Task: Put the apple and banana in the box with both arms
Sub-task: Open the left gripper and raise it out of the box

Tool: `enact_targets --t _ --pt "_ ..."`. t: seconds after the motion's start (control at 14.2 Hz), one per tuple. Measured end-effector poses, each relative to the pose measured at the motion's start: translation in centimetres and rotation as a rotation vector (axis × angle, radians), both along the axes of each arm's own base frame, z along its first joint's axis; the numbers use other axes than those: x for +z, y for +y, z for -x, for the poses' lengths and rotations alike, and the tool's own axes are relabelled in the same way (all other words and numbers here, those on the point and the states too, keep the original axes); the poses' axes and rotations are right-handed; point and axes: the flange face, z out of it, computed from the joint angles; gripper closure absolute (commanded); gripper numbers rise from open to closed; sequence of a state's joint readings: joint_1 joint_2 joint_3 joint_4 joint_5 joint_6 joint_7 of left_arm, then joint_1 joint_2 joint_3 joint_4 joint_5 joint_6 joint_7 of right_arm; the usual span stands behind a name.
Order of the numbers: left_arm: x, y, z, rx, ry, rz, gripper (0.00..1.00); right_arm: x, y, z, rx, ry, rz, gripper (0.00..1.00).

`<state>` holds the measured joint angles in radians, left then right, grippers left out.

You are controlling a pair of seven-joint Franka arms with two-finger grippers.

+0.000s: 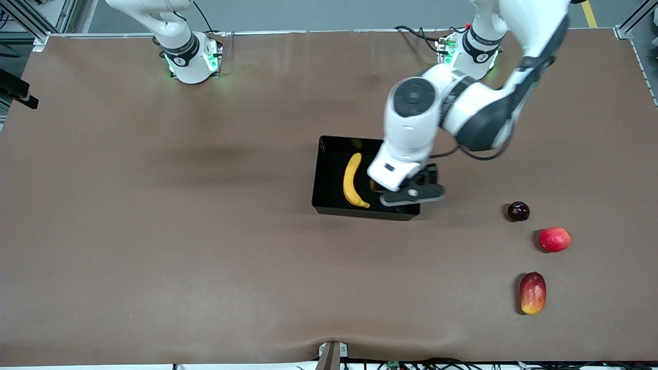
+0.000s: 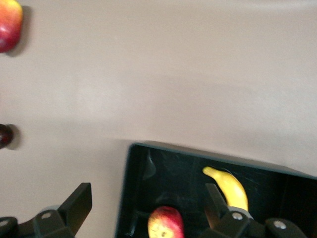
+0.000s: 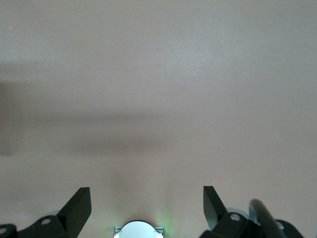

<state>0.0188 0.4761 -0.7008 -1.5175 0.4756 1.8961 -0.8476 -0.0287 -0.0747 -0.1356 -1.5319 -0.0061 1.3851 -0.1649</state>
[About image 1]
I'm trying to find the aluminium frame profile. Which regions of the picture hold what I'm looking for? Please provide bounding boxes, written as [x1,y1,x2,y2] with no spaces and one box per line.
[0,0,78,52]
[614,0,658,39]

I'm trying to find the dark purple mangosteen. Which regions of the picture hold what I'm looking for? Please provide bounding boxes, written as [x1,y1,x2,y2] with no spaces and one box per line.
[507,201,531,222]

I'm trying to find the black left arm base cable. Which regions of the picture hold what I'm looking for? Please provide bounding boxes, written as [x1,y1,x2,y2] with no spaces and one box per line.
[394,25,453,54]

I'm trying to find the black right arm base cable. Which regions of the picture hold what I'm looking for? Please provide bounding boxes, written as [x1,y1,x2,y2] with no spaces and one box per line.
[193,0,227,39]

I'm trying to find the red round apple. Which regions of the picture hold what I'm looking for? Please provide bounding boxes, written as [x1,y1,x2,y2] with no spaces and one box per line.
[538,227,572,253]

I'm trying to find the black plastic box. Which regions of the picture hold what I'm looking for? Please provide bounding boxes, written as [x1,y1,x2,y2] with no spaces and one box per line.
[312,135,422,221]

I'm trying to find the yellow banana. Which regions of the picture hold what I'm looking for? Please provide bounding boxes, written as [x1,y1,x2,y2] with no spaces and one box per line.
[342,152,371,209]

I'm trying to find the red yellow mango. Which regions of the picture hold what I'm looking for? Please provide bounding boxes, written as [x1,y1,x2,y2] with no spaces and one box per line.
[519,271,547,316]

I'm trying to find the black arm base cable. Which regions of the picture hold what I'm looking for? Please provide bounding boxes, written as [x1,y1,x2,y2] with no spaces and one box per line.
[193,0,227,39]
[394,25,453,54]

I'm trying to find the grey table edge bracket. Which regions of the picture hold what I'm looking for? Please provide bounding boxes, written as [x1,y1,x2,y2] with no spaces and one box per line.
[318,341,349,370]

